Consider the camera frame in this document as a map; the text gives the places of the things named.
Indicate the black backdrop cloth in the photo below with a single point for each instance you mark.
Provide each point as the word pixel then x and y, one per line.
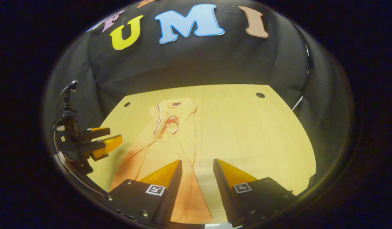
pixel 199 60

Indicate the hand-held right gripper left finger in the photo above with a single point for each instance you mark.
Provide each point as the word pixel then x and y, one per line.
pixel 172 197

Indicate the orange T-shirt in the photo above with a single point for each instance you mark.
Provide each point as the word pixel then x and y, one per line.
pixel 170 149

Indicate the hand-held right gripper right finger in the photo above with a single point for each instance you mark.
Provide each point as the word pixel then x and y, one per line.
pixel 223 194

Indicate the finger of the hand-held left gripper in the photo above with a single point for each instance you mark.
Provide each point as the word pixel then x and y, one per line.
pixel 97 131
pixel 111 143

